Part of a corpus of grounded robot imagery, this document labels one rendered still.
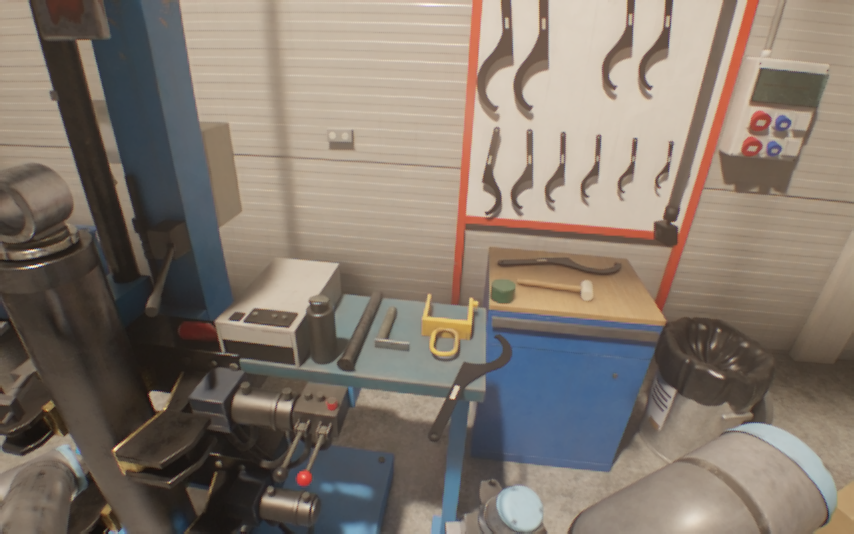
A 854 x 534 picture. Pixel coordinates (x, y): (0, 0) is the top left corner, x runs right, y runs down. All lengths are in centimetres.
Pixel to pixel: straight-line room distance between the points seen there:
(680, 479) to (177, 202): 138
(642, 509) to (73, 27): 117
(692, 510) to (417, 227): 266
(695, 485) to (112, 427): 132
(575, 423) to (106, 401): 185
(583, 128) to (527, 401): 158
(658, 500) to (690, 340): 221
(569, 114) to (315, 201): 172
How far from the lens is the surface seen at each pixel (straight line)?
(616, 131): 282
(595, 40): 274
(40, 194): 119
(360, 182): 294
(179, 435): 130
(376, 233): 304
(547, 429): 228
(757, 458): 54
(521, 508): 100
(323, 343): 125
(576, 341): 193
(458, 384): 122
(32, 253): 121
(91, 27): 111
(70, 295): 122
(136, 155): 151
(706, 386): 233
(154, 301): 114
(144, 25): 141
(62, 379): 134
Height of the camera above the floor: 190
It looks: 28 degrees down
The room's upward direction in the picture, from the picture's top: 2 degrees clockwise
